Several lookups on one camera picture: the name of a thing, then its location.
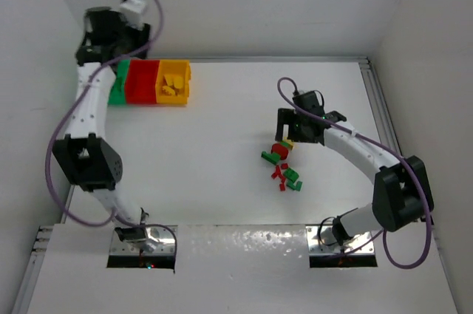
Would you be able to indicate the green plastic bin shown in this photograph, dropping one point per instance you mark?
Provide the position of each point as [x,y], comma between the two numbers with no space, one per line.
[117,94]

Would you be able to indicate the small red lego piece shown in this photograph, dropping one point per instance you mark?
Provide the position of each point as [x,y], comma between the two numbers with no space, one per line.
[282,186]

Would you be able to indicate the yellow butterfly round lego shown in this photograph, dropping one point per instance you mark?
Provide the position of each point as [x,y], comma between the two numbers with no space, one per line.
[179,82]

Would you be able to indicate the yellow plastic bin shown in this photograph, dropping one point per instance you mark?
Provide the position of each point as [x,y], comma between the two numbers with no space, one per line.
[173,67]

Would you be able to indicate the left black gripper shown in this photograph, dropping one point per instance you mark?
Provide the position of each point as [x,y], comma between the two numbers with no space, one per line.
[138,41]

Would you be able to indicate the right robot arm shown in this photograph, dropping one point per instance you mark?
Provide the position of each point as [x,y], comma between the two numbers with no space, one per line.
[401,190]

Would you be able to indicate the metal base plate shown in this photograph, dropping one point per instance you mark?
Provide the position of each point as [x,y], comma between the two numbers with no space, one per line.
[321,243]
[150,241]

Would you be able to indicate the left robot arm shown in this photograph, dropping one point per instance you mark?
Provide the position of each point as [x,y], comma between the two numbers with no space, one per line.
[83,153]

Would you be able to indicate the green L-shaped lego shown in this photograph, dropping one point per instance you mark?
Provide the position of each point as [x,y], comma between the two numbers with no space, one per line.
[272,157]

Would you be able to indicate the pale yellow curved lego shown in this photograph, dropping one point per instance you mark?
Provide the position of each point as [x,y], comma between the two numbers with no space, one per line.
[290,143]

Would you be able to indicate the small green lego plate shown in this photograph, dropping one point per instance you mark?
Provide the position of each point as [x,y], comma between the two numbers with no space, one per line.
[295,186]

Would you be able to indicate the red round lego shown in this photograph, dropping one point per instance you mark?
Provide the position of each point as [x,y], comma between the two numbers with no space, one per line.
[281,149]

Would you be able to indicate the small green curved lego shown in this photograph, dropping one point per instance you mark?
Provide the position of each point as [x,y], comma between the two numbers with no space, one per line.
[291,175]

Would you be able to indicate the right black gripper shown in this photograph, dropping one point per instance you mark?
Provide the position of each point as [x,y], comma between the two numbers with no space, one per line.
[282,122]

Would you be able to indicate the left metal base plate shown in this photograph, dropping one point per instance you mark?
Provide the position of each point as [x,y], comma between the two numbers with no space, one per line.
[150,241]

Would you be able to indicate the red plastic bin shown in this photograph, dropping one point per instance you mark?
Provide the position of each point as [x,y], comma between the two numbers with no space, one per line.
[140,82]

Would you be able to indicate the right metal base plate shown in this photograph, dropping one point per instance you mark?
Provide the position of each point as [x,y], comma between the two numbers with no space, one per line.
[321,243]

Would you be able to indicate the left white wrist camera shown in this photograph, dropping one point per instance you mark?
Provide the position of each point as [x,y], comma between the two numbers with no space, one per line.
[134,11]

